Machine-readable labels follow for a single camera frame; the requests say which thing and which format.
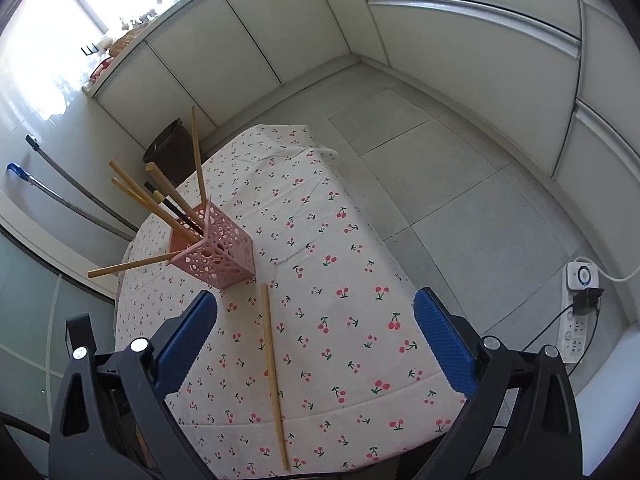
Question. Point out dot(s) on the black power adapter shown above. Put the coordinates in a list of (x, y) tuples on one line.
[(586, 300)]

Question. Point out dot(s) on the black chopstick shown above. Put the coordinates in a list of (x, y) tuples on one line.
[(160, 198)]

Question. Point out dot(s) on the green handled mop pole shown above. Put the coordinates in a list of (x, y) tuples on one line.
[(35, 145)]

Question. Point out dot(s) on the white kitchen cabinets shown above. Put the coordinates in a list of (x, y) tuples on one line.
[(555, 82)]

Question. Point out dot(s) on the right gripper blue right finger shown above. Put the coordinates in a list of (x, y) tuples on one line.
[(451, 339)]

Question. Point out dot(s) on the wooden chopstick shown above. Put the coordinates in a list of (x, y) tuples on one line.
[(274, 390), (150, 205), (155, 172), (134, 186), (97, 273), (197, 156)]

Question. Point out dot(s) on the blue handled mop pole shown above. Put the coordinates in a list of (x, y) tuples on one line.
[(25, 176)]

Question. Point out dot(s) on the cherry print tablecloth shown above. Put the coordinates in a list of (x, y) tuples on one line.
[(358, 383)]

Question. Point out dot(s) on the dark brown trash bin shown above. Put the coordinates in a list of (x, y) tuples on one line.
[(172, 151)]

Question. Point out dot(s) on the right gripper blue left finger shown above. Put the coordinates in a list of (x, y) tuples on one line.
[(178, 342)]

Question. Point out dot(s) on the white power strip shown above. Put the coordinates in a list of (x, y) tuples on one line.
[(573, 335)]

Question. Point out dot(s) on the wicker basket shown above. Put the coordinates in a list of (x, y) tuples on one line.
[(122, 42)]

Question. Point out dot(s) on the pink perforated utensil holder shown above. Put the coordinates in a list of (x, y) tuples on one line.
[(222, 258)]

